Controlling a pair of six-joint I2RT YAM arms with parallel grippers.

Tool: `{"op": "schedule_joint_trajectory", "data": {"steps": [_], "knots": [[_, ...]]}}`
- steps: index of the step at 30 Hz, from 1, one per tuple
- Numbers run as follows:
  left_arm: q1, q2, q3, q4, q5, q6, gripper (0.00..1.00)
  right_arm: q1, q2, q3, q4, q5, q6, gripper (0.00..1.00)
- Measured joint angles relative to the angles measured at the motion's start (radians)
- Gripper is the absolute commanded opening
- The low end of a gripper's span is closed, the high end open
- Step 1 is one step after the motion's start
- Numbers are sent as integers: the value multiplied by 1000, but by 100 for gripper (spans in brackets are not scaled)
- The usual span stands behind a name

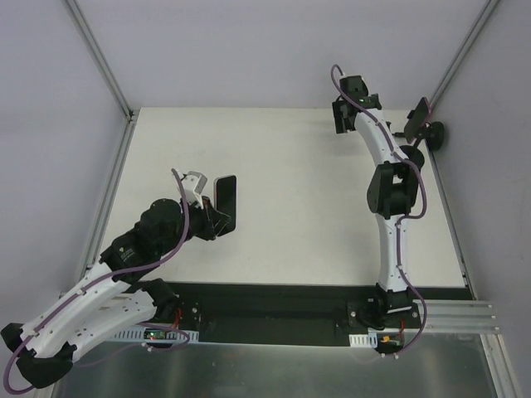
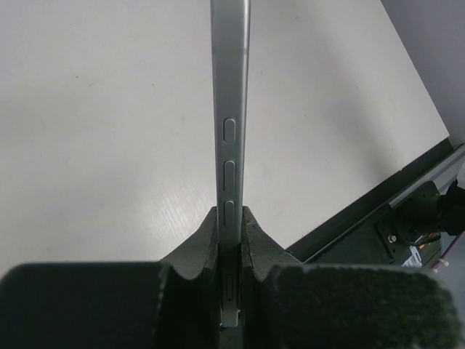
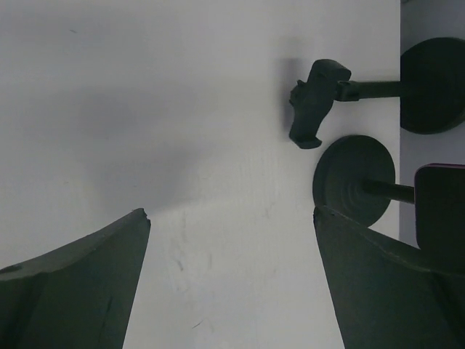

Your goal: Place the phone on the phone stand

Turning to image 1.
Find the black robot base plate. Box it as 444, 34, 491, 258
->
157, 282, 422, 345

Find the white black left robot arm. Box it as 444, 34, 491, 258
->
1, 197, 236, 389

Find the white cable duct left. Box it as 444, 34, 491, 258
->
108, 326, 199, 344

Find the black phone stand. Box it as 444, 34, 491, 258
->
412, 121, 446, 152
400, 142, 425, 170

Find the aluminium frame post left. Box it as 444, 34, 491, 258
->
62, 0, 134, 120

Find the aluminium frame post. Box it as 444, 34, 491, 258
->
428, 0, 503, 119
62, 0, 134, 120

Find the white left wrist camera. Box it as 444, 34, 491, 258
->
172, 168, 207, 209

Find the white cable duct right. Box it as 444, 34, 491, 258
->
348, 332, 378, 349

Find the black smartphone silver edge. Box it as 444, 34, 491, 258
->
214, 175, 237, 236

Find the white cable duct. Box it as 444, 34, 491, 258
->
348, 332, 378, 349
108, 326, 199, 344

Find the aluminium frame post right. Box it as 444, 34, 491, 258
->
428, 0, 503, 119

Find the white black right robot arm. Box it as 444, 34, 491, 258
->
331, 73, 424, 330

